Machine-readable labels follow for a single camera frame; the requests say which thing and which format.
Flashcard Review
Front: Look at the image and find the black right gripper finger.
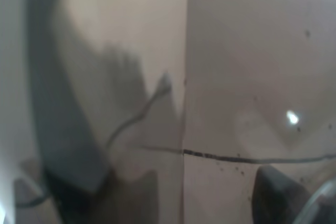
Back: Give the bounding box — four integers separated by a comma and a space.
252, 165, 311, 224

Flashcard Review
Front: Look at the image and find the smoky transparent plastic bottle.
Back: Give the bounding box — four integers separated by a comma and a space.
1, 0, 335, 223

